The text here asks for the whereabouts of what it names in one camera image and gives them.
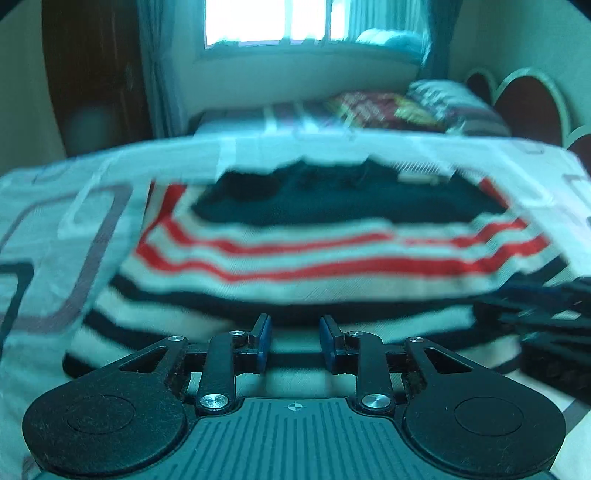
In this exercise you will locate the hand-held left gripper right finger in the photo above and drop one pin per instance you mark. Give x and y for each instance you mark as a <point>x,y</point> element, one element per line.
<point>327,344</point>

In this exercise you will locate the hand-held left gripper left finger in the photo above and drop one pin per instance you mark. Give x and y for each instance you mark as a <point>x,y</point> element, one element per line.
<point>264,342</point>

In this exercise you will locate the striped grey pillow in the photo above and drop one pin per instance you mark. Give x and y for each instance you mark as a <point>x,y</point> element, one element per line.
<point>457,106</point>

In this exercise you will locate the patterned white bed sheet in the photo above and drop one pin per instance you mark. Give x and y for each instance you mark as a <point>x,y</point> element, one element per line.
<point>55,221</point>

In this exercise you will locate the striped knit sweater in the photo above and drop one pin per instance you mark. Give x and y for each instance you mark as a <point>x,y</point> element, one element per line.
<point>300,258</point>

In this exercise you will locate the window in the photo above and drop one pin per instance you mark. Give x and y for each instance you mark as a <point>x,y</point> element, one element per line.
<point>277,21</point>

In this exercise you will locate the blue curtain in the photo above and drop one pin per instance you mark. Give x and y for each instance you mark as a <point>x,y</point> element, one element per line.
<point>154,69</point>
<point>436,37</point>

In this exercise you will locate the light blue folded towel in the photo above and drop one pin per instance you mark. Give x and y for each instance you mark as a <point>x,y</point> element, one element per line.
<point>392,39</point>

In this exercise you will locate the brown wooden door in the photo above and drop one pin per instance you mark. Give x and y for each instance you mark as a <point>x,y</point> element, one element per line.
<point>97,74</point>

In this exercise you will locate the red scalloped headboard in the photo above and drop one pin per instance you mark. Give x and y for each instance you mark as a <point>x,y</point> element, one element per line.
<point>531,106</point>

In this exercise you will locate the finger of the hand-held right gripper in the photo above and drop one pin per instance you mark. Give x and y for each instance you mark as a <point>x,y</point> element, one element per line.
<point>540,300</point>

